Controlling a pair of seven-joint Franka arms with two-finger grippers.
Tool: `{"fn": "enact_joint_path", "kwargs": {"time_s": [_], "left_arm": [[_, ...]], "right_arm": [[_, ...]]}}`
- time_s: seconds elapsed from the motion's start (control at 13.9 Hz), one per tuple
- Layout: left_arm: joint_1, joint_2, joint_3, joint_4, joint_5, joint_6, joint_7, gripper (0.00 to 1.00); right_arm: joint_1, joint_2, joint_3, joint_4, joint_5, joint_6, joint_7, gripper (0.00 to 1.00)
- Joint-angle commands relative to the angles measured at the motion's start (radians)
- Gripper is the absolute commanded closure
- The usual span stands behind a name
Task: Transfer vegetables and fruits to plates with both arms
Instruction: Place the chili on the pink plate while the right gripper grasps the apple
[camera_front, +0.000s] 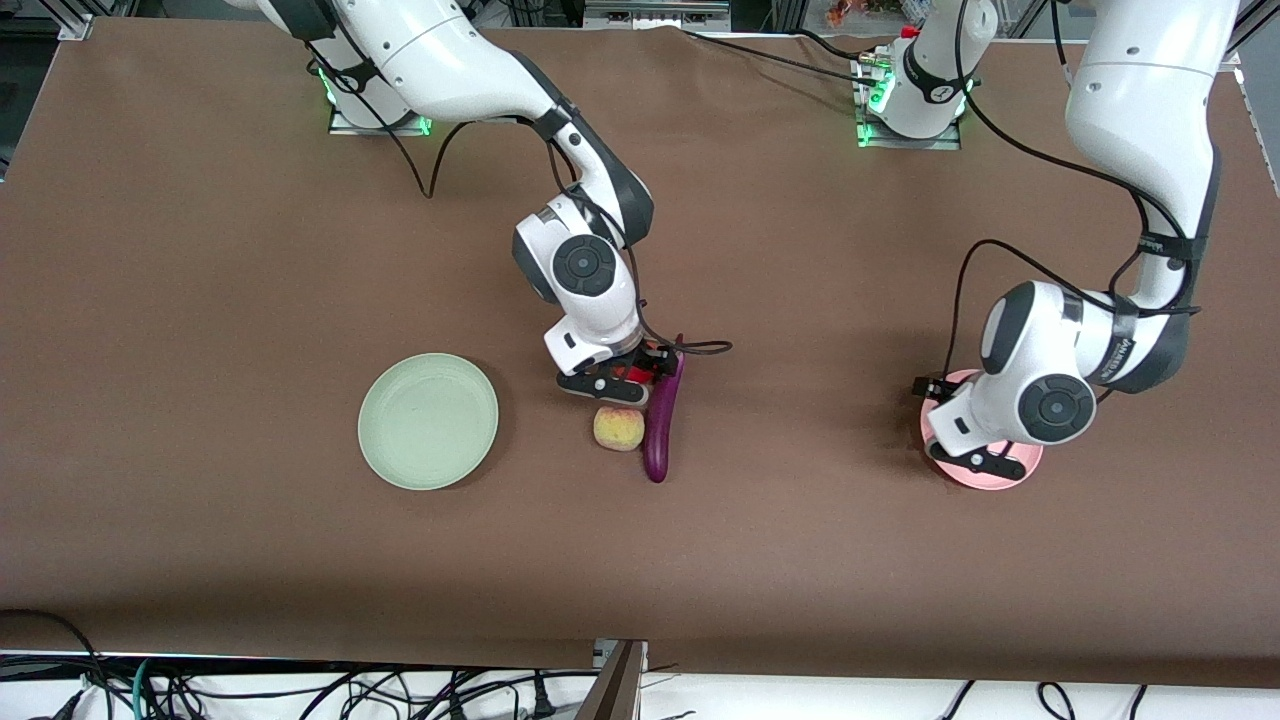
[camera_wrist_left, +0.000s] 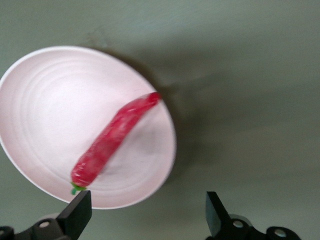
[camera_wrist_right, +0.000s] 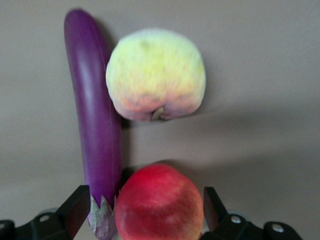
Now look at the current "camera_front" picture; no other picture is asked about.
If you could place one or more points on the purple eggplant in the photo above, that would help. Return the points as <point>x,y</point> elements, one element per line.
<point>662,430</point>

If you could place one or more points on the pink round plate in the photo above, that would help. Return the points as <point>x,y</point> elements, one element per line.
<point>985,482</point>

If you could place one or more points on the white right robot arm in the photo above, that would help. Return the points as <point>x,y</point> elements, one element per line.
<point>450,60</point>

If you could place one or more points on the grey network switch box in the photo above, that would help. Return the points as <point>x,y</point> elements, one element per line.
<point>655,15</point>

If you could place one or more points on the aluminium frame corner bracket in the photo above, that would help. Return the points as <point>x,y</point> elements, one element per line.
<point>1250,28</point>
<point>75,25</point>

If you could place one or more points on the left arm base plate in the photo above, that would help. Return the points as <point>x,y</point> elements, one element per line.
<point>900,143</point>

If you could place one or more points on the pale green round plate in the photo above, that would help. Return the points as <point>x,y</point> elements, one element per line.
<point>428,422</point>

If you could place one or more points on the orange toy pile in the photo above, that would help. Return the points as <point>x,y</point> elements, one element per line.
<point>860,10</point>

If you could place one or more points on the yellow pink peach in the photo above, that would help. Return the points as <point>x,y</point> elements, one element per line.
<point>618,430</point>

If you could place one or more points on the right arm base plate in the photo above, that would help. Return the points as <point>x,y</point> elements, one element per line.
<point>390,128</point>

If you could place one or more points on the aluminium profile post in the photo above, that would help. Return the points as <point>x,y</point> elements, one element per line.
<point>620,685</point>

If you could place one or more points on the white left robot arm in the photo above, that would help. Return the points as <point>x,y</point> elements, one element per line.
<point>1140,110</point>

